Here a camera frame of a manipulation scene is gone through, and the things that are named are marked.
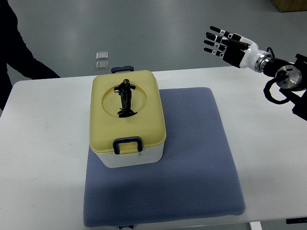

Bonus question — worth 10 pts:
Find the silver floor plate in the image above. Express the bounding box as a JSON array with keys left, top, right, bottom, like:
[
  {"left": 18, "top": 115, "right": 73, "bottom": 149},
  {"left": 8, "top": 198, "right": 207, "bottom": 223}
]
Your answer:
[
  {"left": 96, "top": 61, "right": 109, "bottom": 70},
  {"left": 96, "top": 51, "right": 108, "bottom": 60}
]

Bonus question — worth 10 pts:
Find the person in dark clothing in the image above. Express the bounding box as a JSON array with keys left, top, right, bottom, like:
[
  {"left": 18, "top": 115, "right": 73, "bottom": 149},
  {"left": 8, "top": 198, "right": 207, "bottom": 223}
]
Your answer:
[{"left": 0, "top": 0, "right": 59, "bottom": 110}]

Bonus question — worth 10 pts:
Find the white storage box base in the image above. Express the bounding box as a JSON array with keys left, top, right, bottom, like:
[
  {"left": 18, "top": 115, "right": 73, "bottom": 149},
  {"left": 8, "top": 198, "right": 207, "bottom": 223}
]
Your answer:
[{"left": 90, "top": 142, "right": 164, "bottom": 168}]

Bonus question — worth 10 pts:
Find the blue textured cushion mat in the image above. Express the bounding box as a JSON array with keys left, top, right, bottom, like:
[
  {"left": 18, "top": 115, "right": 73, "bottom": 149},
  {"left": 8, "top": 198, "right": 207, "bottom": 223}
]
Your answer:
[{"left": 83, "top": 87, "right": 246, "bottom": 227}]

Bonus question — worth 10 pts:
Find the yellow storage box lid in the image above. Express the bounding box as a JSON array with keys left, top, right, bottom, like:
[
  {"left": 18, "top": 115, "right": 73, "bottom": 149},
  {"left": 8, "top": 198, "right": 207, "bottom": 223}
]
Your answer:
[{"left": 89, "top": 70, "right": 166, "bottom": 154}]

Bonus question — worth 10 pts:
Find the upper silver floor plate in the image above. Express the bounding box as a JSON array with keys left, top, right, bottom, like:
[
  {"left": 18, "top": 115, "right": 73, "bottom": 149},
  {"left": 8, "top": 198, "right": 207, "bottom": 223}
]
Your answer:
[{"left": 96, "top": 51, "right": 108, "bottom": 60}]

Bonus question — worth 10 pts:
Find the lower silver floor plate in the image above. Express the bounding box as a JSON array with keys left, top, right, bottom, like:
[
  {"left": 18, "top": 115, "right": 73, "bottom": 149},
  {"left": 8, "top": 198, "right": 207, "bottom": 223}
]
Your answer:
[{"left": 96, "top": 61, "right": 109, "bottom": 70}]

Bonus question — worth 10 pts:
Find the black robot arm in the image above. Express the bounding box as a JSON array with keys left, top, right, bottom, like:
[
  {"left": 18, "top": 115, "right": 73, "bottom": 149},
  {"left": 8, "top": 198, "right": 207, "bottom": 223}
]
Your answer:
[{"left": 256, "top": 54, "right": 307, "bottom": 120}]

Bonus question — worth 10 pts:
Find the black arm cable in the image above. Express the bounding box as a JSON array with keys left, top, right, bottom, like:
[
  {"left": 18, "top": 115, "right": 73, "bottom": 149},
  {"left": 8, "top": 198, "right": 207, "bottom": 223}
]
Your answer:
[{"left": 263, "top": 79, "right": 289, "bottom": 104}]

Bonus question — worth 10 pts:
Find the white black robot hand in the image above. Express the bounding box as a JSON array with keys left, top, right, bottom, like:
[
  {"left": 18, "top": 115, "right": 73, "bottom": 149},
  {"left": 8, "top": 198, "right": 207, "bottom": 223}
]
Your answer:
[{"left": 204, "top": 26, "right": 272, "bottom": 72}]

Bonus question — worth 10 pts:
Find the brown cardboard box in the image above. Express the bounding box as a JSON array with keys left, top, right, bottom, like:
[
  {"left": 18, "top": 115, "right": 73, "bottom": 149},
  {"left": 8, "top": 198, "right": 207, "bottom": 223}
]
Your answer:
[{"left": 271, "top": 0, "right": 307, "bottom": 12}]

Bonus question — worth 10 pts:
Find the black table bracket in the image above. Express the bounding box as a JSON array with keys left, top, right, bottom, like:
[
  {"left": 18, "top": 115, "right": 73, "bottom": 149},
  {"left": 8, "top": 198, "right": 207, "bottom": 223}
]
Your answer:
[{"left": 286, "top": 217, "right": 307, "bottom": 224}]

